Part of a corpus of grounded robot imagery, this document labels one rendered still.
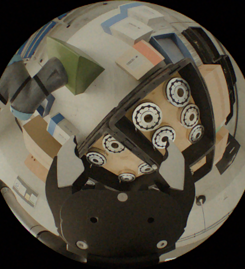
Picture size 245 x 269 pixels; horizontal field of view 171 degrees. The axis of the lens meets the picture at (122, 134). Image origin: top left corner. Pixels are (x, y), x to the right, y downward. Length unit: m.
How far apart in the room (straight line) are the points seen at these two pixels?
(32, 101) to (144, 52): 0.43
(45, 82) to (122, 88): 0.32
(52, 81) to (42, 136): 0.42
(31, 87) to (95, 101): 0.32
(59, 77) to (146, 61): 0.31
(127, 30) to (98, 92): 0.34
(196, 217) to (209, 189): 1.01
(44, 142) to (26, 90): 0.41
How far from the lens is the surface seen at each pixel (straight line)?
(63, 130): 0.52
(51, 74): 0.33
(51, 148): 0.62
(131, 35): 0.40
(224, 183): 3.73
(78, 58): 0.23
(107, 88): 0.43
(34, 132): 0.69
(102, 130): 0.23
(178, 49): 0.56
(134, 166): 0.48
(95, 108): 0.47
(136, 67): 0.35
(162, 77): 0.22
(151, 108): 0.28
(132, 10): 0.57
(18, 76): 0.33
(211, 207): 3.57
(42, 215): 3.23
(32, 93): 0.33
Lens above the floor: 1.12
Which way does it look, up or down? 57 degrees down
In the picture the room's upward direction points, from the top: 174 degrees counter-clockwise
